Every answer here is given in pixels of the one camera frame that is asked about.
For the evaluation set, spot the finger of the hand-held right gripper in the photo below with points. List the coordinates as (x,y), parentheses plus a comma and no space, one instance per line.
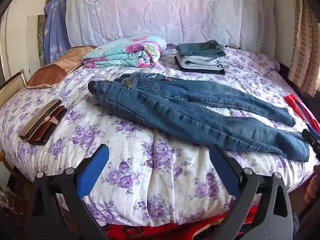
(311,138)

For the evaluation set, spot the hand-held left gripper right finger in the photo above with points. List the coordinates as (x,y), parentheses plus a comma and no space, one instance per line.
(225,170)

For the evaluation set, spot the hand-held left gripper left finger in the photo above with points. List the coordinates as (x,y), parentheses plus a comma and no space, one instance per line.
(93,170)

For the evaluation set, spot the blue denim jeans pants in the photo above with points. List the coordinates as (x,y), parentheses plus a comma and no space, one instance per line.
(195,112)

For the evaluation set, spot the folded dark navy pants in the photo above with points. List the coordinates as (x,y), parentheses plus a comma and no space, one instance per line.
(200,71)

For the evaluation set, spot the folded light grey pants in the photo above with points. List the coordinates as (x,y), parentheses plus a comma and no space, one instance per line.
(202,62)

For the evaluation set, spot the folded dark green pants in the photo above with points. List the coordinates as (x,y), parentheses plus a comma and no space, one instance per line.
(200,48)

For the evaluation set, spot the person's right hand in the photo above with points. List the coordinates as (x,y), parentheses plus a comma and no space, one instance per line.
(313,191)

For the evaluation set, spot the red and blue bag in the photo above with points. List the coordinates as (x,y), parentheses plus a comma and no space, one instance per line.
(298,107)

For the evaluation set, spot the purple floral bedspread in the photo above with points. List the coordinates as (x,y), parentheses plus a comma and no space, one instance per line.
(150,180)

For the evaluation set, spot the brown wallet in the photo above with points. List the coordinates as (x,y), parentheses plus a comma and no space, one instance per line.
(48,127)

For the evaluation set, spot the red patterned blanket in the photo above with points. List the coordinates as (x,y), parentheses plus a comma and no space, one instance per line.
(140,233)

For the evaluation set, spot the small lilac floral pillow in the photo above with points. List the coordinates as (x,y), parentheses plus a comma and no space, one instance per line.
(263,63)

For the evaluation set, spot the brick pattern curtain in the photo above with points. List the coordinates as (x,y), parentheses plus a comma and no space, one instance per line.
(303,45)

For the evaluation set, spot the brown cushion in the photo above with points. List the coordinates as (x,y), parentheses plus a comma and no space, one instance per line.
(53,71)

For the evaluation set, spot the framed picture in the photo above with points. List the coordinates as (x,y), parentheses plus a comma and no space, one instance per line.
(11,90)

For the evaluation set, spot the folded floral blanket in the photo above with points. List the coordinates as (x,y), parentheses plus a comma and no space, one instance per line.
(125,52)

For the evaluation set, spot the green patterned panel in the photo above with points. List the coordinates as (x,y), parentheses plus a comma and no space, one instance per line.
(41,37)

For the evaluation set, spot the blue hanging garment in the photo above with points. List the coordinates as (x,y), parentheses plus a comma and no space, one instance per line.
(56,30)

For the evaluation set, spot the white lace cover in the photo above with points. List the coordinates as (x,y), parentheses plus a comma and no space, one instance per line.
(175,12)

